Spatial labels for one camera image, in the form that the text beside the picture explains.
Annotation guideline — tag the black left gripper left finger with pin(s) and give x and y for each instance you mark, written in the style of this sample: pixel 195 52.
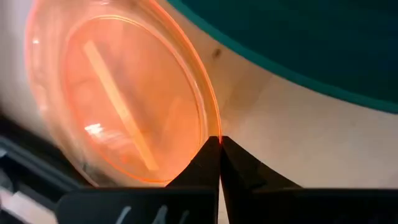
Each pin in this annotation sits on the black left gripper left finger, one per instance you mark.
pixel 140 208

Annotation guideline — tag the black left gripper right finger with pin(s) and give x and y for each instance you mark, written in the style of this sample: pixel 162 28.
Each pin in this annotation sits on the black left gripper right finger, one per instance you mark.
pixel 311 208

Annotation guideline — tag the small clear orange plastic plate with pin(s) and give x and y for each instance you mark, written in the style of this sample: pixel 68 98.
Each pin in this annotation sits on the small clear orange plastic plate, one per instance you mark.
pixel 124 93

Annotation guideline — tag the large dark green plastic plate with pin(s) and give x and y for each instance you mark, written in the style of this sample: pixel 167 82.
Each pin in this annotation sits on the large dark green plastic plate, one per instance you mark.
pixel 311 37

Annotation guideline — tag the large teal plastic plate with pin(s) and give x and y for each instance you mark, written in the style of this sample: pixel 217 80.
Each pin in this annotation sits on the large teal plastic plate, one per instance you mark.
pixel 342 95

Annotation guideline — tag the black aluminium table frame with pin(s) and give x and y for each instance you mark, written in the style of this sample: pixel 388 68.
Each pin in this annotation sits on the black aluminium table frame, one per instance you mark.
pixel 31 161

